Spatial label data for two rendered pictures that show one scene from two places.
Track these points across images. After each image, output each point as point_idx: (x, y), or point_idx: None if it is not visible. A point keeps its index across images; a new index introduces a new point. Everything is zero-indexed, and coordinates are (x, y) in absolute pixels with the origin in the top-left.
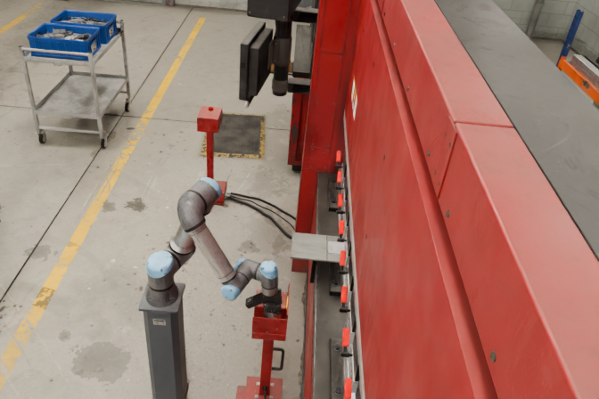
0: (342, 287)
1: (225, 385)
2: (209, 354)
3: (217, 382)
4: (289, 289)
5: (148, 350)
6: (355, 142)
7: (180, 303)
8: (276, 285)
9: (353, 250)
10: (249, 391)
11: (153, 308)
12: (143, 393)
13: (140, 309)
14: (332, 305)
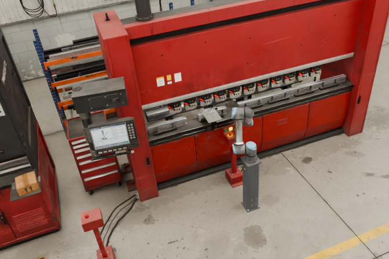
0: (244, 87)
1: (234, 191)
2: (224, 203)
3: (235, 194)
4: (226, 128)
5: (258, 182)
6: (194, 78)
7: None
8: None
9: (233, 84)
10: (237, 176)
11: (258, 158)
12: (256, 213)
13: (261, 161)
14: (227, 115)
